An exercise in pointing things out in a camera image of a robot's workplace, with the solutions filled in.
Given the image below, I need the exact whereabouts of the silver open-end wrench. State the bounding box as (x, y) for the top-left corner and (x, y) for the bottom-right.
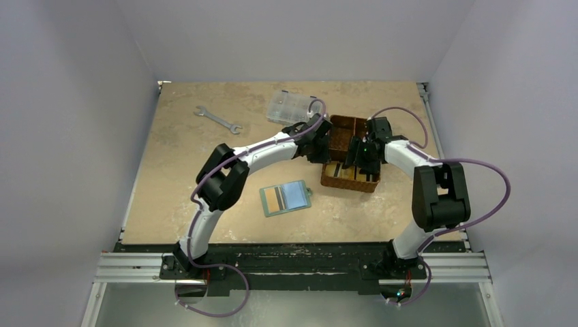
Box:
(194, 106), (242, 135)

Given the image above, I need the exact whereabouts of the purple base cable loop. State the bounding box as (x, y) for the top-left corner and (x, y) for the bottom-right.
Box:
(174, 264), (251, 317)

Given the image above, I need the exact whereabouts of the brown woven basket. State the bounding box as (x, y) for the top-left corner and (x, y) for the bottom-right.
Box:
(320, 115), (380, 193)

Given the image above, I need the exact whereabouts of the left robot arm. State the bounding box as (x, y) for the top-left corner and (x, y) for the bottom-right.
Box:
(177, 112), (331, 279)

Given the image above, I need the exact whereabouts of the clear plastic organizer box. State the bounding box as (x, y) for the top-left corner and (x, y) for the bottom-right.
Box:
(266, 90), (322, 126)

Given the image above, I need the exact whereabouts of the aluminium frame rail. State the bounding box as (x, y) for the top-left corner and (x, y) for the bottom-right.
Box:
(417, 82), (493, 284)

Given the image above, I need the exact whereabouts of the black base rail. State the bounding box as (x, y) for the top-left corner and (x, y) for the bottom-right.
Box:
(157, 243), (466, 296)

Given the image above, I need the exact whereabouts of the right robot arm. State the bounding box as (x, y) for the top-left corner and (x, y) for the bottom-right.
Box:
(344, 117), (471, 277)

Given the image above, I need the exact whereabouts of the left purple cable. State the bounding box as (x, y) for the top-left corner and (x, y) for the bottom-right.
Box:
(185, 99), (327, 267)

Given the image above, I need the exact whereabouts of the gold credit card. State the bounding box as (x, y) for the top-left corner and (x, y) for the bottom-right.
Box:
(263, 186), (286, 215)

